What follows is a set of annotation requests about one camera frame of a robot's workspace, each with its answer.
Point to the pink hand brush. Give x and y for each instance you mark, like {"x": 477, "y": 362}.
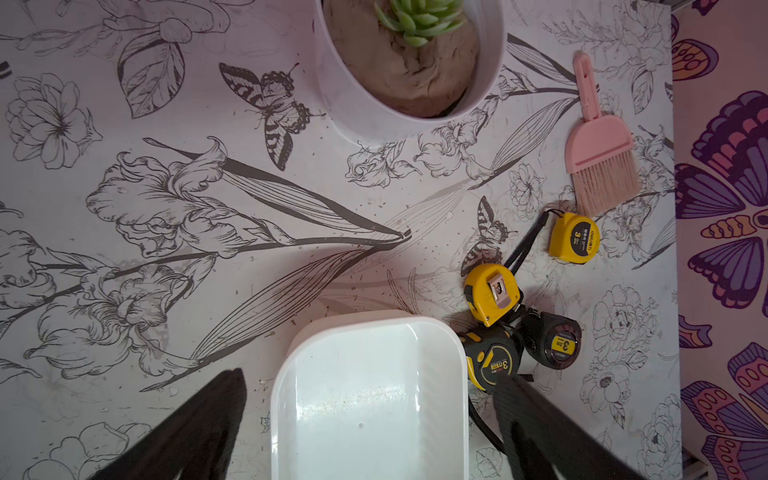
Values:
{"x": 599, "y": 151}

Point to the yellow tape measure with clip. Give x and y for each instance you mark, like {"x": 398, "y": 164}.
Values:
{"x": 491, "y": 291}

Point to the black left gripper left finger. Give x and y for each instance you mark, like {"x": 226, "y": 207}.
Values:
{"x": 195, "y": 442}

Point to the white storage box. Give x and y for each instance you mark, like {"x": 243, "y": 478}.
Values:
{"x": 371, "y": 395}

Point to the black yellow tape measure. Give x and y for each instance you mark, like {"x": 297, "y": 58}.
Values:
{"x": 492, "y": 353}

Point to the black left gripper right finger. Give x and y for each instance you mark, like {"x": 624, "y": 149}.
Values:
{"x": 541, "y": 442}

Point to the green succulent plant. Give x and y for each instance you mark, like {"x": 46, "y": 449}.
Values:
{"x": 418, "y": 22}

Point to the white plant pot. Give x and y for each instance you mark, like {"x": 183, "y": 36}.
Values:
{"x": 379, "y": 89}

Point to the yellow tape measure blue label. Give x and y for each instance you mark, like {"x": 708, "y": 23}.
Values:
{"x": 574, "y": 239}

